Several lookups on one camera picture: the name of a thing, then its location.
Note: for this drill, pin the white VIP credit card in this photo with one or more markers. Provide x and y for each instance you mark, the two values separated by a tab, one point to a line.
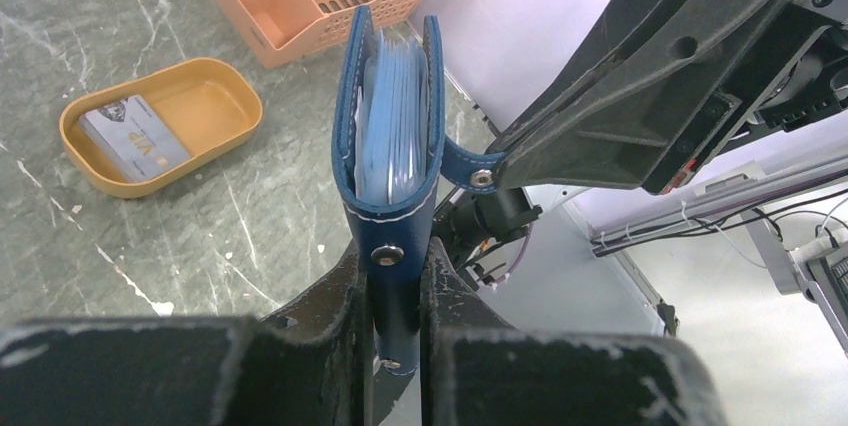
134	138

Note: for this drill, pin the orange oval tray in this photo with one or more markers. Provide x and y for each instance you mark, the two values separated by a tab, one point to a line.
207	103

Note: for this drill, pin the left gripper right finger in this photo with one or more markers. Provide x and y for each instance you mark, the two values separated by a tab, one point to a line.
477	369

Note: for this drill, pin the blue card holder wallet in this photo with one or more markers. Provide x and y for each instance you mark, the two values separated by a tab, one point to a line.
389	151

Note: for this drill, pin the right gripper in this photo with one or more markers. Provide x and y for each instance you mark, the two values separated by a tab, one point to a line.
658	88

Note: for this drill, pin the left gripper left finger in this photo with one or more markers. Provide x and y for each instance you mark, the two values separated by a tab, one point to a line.
308	363

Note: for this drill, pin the aluminium frame with cables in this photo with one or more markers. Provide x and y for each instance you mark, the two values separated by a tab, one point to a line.
817	270

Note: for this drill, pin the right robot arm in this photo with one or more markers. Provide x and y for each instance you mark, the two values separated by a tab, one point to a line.
497	218

